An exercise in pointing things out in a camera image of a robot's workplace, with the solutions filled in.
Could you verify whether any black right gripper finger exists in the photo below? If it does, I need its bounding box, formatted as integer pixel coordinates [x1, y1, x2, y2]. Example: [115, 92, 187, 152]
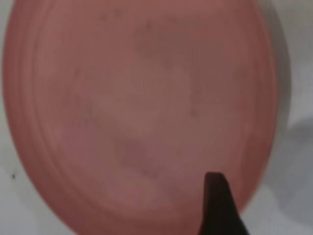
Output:
[199, 172, 251, 235]

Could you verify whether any pink round plate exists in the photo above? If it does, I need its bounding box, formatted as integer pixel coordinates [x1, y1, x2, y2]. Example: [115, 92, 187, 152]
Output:
[2, 0, 280, 235]

